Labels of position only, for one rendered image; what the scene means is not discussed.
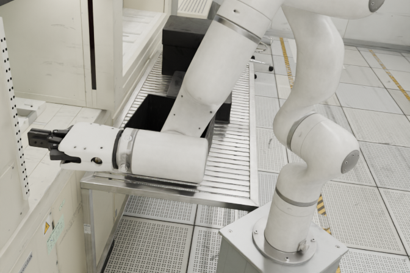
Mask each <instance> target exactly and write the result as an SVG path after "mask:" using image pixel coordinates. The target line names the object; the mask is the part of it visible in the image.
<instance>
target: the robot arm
mask: <svg viewBox="0 0 410 273"><path fill-rule="evenodd" d="M384 1H385V0H223V2H222V4H221V6H220V8H219V10H218V12H217V14H216V15H215V17H214V19H213V21H212V23H211V25H210V26H209V28H208V30H207V32H206V34H205V36H204V38H203V40H202V42H201V44H200V46H199V48H198V50H197V52H196V54H195V56H194V58H193V60H192V62H191V64H190V66H189V68H188V70H187V72H186V74H185V76H184V80H183V82H182V85H181V89H180V90H179V93H178V96H177V98H176V100H175V102H174V105H173V107H172V109H171V112H170V114H169V115H168V118H167V120H166V122H165V124H164V126H163V128H162V130H161V131H160V132H154V131H149V130H140V129H132V128H126V129H125V130H123V129H118V128H114V127H110V126H105V125H101V124H95V123H90V122H78V123H76V124H75V125H71V126H70V127H69V128H67V129H64V130H59V129H55V130H53V131H52V132H51V130H44V129H35V128H31V129H30V131H28V133H27V138H28V143H29V146H32V147H40V148H45V149H48V151H50V153H49V157H50V160H61V162H60V167H61V168H63V169H71V170H78V171H113V169H118V170H119V172H123V173H128V174H137V175H142V176H150V177H158V178H163V179H172V180H180V181H185V182H194V183H201V182H202V180H203V178H204V174H205V170H206V163H207V153H208V142H207V140H206V139H205V138H200V136H201V135H202V133H203V132H204V130H205V128H206V127H207V125H208V124H209V122H210V120H211V119H212V117H213V116H214V114H215V113H216V112H217V110H218V109H219V108H220V106H221V105H222V104H223V103H224V101H225V100H226V99H227V97H228V96H229V94H230V92H231V91H232V89H233V88H234V86H235V84H236V83H237V81H238V79H239V77H240V76H241V74H242V73H243V70H244V69H245V67H246V66H247V64H248V62H249V61H250V58H251V57H252V55H253V53H254V52H255V50H256V48H257V46H258V44H259V43H260V41H261V40H262V37H263V36H264V34H265V32H266V30H267V29H268V27H269V25H270V23H271V21H272V19H273V18H274V16H275V15H276V12H277V11H278V9H279V8H280V7H281V8H282V10H283V12H284V15H285V17H286V19H287V21H288V23H289V25H290V28H291V30H292V32H293V35H294V38H295V42H296V47H297V60H296V71H295V80H294V83H293V87H292V90H291V92H290V94H289V97H288V98H287V99H286V101H285V103H283V105H282V106H281V108H280V109H279V110H278V112H277V113H276V115H275V117H274V120H273V133H274V134H275V137H276V139H277V140H278V141H279V142H280V143H281V144H282V145H283V146H285V147H286V148H288V149H289V150H290V151H292V152H293V153H294V154H296V155H297V156H299V157H300V158H301V159H303V160H304V161H305V162H306V163H299V162H292V163H288V164H286V165H284V166H283V167H282V169H281V170H280V172H279V175H278V178H277V181H276V186H275V190H274V193H273V199H272V203H271V206H270V211H269V214H268V216H264V217H263V218H260V219H259V220H258V221H257V222H256V223H255V225H254V227H253V232H252V237H253V242H254V244H255V246H256V247H257V249H258V250H259V251H260V252H261V253H262V254H263V255H265V256H266V257H267V258H269V259H271V260H272V261H275V262H277V263H281V264H286V265H299V264H303V263H306V262H307V261H309V260H310V259H311V258H312V257H313V256H314V254H315V250H316V248H317V243H316V240H315V236H314V235H313V233H312V232H311V230H310V229H309V228H310V225H311V222H312V218H313V216H314V212H315V209H316V206H317V203H318V199H319V197H320V193H321V191H322V188H323V186H324V184H325V183H326V182H328V181H330V180H332V179H335V178H337V177H340V176H342V175H344V174H346V173H347V172H349V171H351V170H352V169H353V168H354V167H355V166H356V164H357V163H358V160H359V154H360V148H359V143H358V141H357V139H356V138H355V137H354V136H353V135H352V134H351V133H350V132H349V131H347V130H346V129H344V128H343V127H341V126H340V125H338V124H336V123H335V122H333V121H331V120H330V119H328V118H326V117H324V116H323V115H321V114H319V113H318V112H316V110H315V107H314V105H316V104H320V103H322V102H325V101H326V100H328V99H329V98H330V97H331V96H332V95H333V94H334V93H335V92H336V90H337V88H338V86H339V83H340V79H341V75H342V69H343V61H344V55H345V48H344V43H343V40H342V38H341V36H340V34H339V32H338V30H337V29H336V27H335V25H334V24H333V22H332V20H331V18H330V17H333V18H339V19H344V20H358V19H361V18H365V17H368V16H370V15H372V14H374V13H375V12H376V11H377V10H378V9H379V8H380V7H381V6H382V5H383V4H384Z"/></svg>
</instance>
